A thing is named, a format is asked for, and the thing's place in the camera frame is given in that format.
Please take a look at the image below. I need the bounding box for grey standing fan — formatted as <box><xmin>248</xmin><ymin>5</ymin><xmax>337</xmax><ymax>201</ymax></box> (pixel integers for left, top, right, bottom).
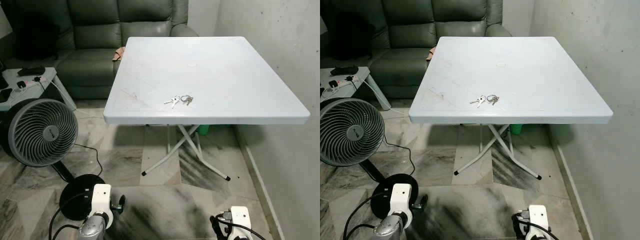
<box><xmin>320</xmin><ymin>97</ymin><xmax>420</xmax><ymax>220</ymax></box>
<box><xmin>0</xmin><ymin>98</ymin><xmax>107</xmax><ymax>221</ymax></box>

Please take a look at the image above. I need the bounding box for white power strip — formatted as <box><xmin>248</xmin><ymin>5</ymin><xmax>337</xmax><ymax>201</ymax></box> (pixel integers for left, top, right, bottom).
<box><xmin>16</xmin><ymin>76</ymin><xmax>49</xmax><ymax>90</ymax></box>
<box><xmin>328</xmin><ymin>75</ymin><xmax>360</xmax><ymax>90</ymax></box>

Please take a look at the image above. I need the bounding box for white folding table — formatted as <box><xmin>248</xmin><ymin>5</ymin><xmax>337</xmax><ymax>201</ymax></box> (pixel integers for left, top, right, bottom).
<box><xmin>103</xmin><ymin>36</ymin><xmax>311</xmax><ymax>182</ymax></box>
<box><xmin>408</xmin><ymin>36</ymin><xmax>614</xmax><ymax>181</ymax></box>

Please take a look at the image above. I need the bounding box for black flat device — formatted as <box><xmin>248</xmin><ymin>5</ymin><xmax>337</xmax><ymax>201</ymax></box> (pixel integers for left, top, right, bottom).
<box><xmin>330</xmin><ymin>65</ymin><xmax>359</xmax><ymax>76</ymax></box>
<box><xmin>17</xmin><ymin>65</ymin><xmax>46</xmax><ymax>77</ymax></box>

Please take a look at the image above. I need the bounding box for grey side table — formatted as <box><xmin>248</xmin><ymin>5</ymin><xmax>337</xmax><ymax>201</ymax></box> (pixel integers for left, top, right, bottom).
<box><xmin>320</xmin><ymin>66</ymin><xmax>392</xmax><ymax>111</ymax></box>
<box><xmin>0</xmin><ymin>67</ymin><xmax>77</xmax><ymax>112</ymax></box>

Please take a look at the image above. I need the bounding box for green leather sofa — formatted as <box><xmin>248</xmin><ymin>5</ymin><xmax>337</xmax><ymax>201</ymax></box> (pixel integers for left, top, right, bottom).
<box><xmin>0</xmin><ymin>0</ymin><xmax>199</xmax><ymax>100</ymax></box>
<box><xmin>320</xmin><ymin>0</ymin><xmax>513</xmax><ymax>100</ymax></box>

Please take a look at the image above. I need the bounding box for black sofa cushion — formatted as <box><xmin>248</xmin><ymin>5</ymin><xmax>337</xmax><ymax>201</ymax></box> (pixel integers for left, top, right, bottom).
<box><xmin>12</xmin><ymin>7</ymin><xmax>60</xmax><ymax>62</ymax></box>
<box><xmin>327</xmin><ymin>10</ymin><xmax>373</xmax><ymax>61</ymax></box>

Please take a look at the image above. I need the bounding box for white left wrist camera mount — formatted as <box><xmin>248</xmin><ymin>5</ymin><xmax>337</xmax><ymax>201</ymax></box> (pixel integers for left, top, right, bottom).
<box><xmin>388</xmin><ymin>183</ymin><xmax>413</xmax><ymax>221</ymax></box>
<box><xmin>91</xmin><ymin>183</ymin><xmax>113</xmax><ymax>217</ymax></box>

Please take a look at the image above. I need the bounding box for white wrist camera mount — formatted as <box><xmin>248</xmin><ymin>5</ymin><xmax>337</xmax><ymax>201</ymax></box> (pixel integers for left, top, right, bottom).
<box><xmin>388</xmin><ymin>183</ymin><xmax>413</xmax><ymax>221</ymax></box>
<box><xmin>91</xmin><ymin>183</ymin><xmax>113</xmax><ymax>217</ymax></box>
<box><xmin>526</xmin><ymin>204</ymin><xmax>550</xmax><ymax>240</ymax></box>
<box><xmin>228</xmin><ymin>206</ymin><xmax>253</xmax><ymax>240</ymax></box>

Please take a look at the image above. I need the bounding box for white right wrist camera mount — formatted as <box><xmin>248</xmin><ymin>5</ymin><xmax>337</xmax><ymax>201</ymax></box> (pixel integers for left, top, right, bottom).
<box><xmin>526</xmin><ymin>204</ymin><xmax>550</xmax><ymax>240</ymax></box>
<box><xmin>228</xmin><ymin>206</ymin><xmax>253</xmax><ymax>240</ymax></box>

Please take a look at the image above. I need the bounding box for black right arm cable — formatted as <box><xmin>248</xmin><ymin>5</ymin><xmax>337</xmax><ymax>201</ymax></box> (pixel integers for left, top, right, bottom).
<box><xmin>218</xmin><ymin>218</ymin><xmax>267</xmax><ymax>240</ymax></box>
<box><xmin>517</xmin><ymin>216</ymin><xmax>566</xmax><ymax>240</ymax></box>

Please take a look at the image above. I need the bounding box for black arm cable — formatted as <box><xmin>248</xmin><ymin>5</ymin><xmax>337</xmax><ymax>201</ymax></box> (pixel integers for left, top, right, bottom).
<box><xmin>218</xmin><ymin>218</ymin><xmax>267</xmax><ymax>240</ymax></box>
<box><xmin>48</xmin><ymin>192</ymin><xmax>94</xmax><ymax>240</ymax></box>
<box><xmin>517</xmin><ymin>216</ymin><xmax>566</xmax><ymax>240</ymax></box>
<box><xmin>343</xmin><ymin>192</ymin><xmax>392</xmax><ymax>240</ymax></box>

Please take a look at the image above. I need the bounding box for black fan cable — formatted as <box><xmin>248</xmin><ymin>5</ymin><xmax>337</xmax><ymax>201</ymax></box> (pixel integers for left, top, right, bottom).
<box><xmin>74</xmin><ymin>143</ymin><xmax>104</xmax><ymax>177</ymax></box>
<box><xmin>384</xmin><ymin>141</ymin><xmax>417</xmax><ymax>177</ymax></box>

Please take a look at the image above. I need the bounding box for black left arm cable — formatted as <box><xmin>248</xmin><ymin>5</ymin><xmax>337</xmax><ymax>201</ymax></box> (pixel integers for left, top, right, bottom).
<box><xmin>48</xmin><ymin>192</ymin><xmax>94</xmax><ymax>240</ymax></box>
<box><xmin>343</xmin><ymin>192</ymin><xmax>392</xmax><ymax>240</ymax></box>

